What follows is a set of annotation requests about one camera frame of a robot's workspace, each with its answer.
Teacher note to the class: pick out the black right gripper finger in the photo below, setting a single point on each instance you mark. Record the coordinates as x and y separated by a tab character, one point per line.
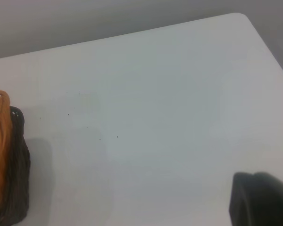
261	202

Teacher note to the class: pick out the black woven basket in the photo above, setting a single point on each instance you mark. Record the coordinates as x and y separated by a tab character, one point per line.
19	169

